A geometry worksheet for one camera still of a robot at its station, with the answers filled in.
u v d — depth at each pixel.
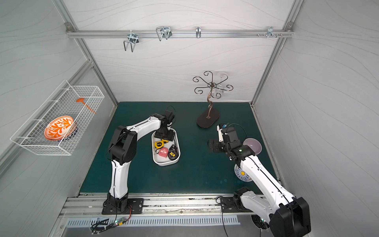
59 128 0.64
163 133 0.86
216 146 0.72
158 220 0.70
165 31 0.76
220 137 0.72
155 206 0.75
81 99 0.79
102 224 0.71
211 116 1.10
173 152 0.89
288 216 0.37
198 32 0.78
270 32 0.77
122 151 0.55
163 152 0.91
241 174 0.84
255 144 0.91
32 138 0.57
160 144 0.94
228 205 0.74
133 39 0.78
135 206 0.73
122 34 0.80
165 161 0.84
